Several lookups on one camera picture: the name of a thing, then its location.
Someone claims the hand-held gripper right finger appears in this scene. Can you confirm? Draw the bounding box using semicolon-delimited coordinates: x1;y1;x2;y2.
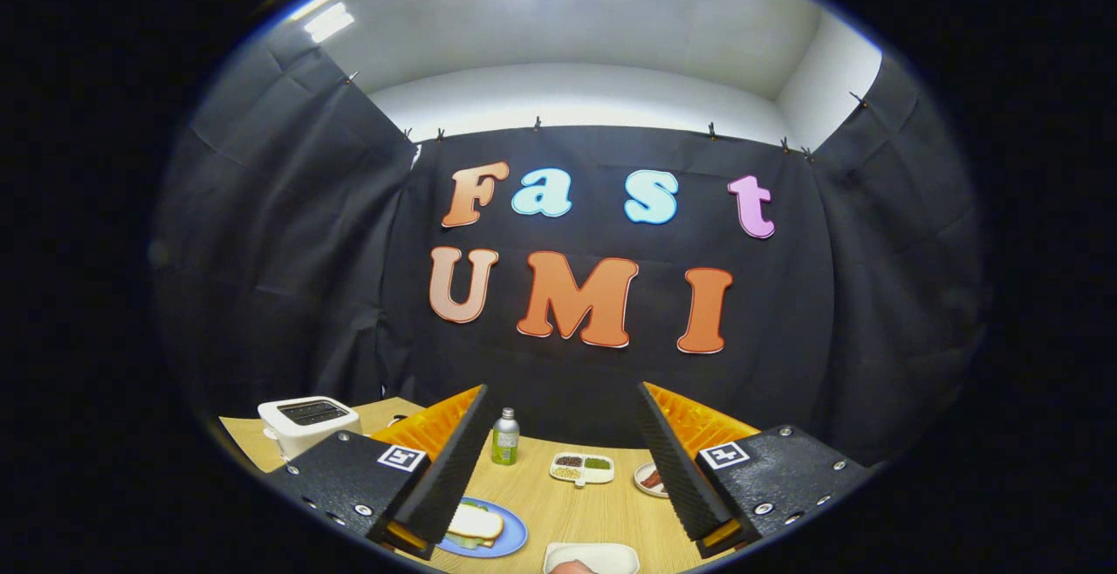
634;381;878;557

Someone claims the blue round plate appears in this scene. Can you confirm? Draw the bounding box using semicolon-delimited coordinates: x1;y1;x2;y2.
438;497;528;558

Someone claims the green lettuce leaf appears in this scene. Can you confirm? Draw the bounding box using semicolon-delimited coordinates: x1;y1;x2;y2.
445;500;503;550

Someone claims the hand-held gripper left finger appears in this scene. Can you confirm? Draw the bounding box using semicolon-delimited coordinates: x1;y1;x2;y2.
262;384;491;560

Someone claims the white rectangular dish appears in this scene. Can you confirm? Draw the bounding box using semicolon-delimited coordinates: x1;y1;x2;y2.
543;543;641;574

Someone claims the silver bottle with green label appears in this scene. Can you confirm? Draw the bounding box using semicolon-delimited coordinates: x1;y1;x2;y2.
491;407;520;466

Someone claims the black backdrop cloth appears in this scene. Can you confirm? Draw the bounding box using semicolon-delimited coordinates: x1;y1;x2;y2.
148;29;991;470

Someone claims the white divided dish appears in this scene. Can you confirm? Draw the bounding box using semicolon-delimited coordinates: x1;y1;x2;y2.
549;453;615;488

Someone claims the toasted bread slice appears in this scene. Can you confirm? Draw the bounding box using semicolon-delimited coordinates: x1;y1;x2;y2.
447;504;505;542

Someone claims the small ceiling light panel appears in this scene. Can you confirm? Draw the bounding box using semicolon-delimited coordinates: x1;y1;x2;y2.
303;3;356;44

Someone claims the white oval plate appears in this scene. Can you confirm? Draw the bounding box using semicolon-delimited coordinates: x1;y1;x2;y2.
633;461;671;499

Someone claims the white toaster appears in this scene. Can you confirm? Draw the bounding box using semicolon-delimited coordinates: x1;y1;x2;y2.
257;396;361;461

